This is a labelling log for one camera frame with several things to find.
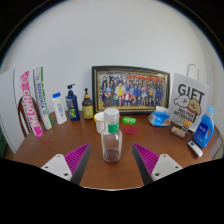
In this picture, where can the colourful puzzle cube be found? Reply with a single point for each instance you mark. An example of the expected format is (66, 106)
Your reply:
(186, 126)

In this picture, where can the yellow brown pump bottle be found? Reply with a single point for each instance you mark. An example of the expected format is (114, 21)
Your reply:
(88, 108)

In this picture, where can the small green box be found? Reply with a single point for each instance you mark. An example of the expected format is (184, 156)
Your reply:
(129, 120)

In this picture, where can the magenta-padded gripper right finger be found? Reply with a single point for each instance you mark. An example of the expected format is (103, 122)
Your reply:
(146, 159)

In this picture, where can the dark blue pump bottle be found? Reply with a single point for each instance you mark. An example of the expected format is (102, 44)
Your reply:
(72, 106)

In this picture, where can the dark framed group photo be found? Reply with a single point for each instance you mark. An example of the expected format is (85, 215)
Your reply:
(131, 88)

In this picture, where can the white blue-capped lotion bottle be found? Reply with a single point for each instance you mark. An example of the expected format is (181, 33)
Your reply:
(60, 110)

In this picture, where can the blue detergent bottle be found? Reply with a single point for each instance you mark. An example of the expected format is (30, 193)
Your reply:
(203, 131)

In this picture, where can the blue tissue pack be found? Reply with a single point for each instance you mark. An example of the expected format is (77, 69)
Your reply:
(159, 118)

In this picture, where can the flat round red coaster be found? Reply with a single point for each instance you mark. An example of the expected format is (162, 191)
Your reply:
(130, 130)

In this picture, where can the white yellow-rimmed cup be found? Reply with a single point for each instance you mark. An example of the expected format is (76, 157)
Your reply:
(98, 123)

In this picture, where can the dark wooden chair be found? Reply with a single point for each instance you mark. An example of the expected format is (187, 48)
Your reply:
(22, 115)

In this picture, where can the long pink printed box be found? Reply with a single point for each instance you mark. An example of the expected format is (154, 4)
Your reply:
(30, 103)

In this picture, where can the clear green-labelled drink bottle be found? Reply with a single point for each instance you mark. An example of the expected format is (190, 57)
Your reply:
(111, 143)

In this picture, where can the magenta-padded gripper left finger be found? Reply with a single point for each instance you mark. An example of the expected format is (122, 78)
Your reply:
(77, 159)

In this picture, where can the white remote control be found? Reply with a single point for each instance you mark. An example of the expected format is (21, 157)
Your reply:
(195, 149)

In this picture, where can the long white green box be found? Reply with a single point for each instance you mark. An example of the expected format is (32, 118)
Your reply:
(42, 98)

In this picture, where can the white printed paper gift bag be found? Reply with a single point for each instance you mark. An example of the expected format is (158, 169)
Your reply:
(190, 100)

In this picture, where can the small patterned snack packet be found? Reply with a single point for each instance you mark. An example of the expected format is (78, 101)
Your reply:
(178, 132)

